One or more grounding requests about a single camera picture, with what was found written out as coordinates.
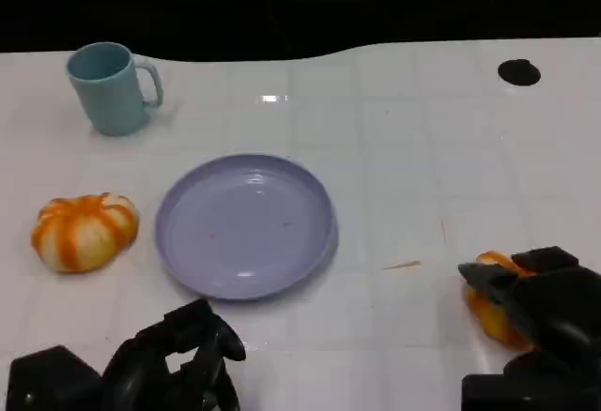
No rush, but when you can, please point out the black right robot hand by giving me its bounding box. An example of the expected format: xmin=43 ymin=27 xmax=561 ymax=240
xmin=457 ymin=245 xmax=601 ymax=361

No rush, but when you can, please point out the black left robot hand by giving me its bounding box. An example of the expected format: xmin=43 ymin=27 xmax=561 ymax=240
xmin=100 ymin=298 xmax=247 ymax=411

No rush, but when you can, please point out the orange and white bread roll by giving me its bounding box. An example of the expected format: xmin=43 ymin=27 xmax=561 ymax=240
xmin=465 ymin=250 xmax=537 ymax=352
xmin=30 ymin=191 xmax=140 ymax=275

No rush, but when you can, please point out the lilac plate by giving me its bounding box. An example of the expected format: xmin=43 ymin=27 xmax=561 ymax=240
xmin=154 ymin=153 xmax=338 ymax=303

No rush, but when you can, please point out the black round table grommet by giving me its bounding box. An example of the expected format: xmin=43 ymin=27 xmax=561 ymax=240
xmin=497 ymin=58 xmax=542 ymax=87

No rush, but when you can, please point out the pale green mug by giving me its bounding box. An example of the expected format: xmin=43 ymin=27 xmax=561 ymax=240
xmin=65 ymin=41 xmax=165 ymax=138

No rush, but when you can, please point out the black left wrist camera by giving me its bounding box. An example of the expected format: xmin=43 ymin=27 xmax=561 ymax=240
xmin=6 ymin=344 xmax=104 ymax=411

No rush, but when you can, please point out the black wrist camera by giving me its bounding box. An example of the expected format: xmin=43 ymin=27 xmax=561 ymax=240
xmin=461 ymin=349 xmax=601 ymax=411
xmin=6 ymin=344 xmax=104 ymax=411

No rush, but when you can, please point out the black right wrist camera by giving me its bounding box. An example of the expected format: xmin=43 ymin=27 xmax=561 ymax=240
xmin=461 ymin=349 xmax=601 ymax=411

